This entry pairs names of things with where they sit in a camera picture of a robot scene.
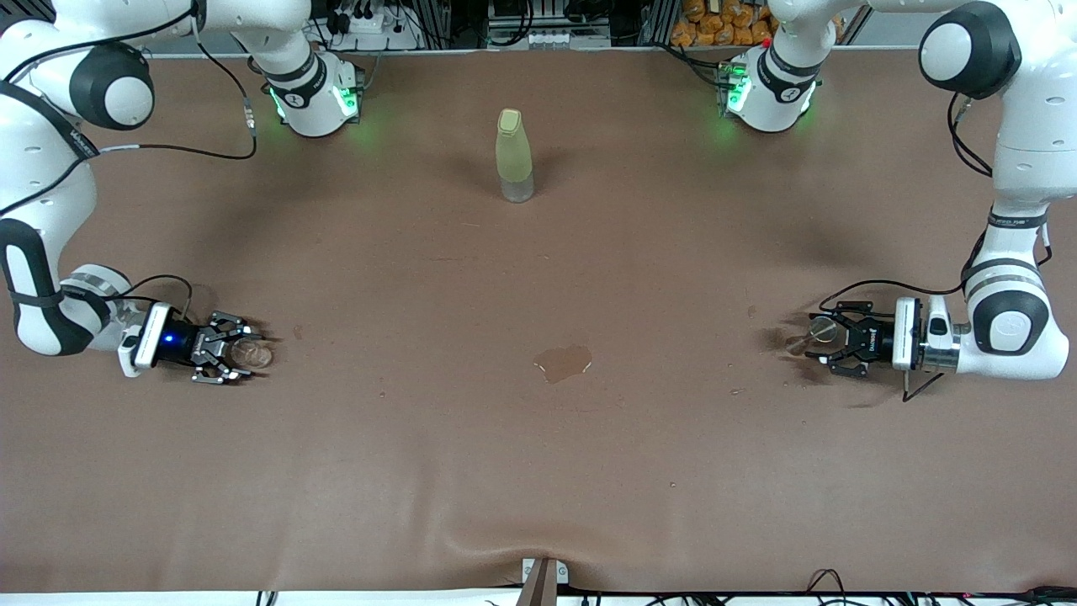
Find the brown wooden bar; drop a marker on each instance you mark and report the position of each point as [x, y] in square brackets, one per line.
[540, 589]

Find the clear glass measuring beaker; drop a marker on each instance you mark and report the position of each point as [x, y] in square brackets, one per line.
[252, 353]

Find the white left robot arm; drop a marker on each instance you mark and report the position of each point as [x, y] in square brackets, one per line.
[1031, 109]

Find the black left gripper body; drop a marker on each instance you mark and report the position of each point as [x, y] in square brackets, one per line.
[878, 341]

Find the pale green water bottle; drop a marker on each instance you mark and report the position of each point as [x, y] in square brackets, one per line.
[513, 156]

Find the orange packaged snacks pile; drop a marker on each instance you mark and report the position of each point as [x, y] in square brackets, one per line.
[715, 29]

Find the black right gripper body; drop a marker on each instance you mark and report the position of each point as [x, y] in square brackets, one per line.
[178, 343]

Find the steel double cone jigger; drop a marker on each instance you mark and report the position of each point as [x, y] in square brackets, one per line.
[823, 330]

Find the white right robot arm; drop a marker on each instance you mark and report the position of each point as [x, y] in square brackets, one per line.
[50, 168]

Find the brown liquid puddle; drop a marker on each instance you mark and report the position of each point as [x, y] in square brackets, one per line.
[562, 364]

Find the white power strip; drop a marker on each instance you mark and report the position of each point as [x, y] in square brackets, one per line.
[370, 23]

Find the silver table clamp bracket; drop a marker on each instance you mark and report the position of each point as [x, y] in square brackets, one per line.
[564, 574]

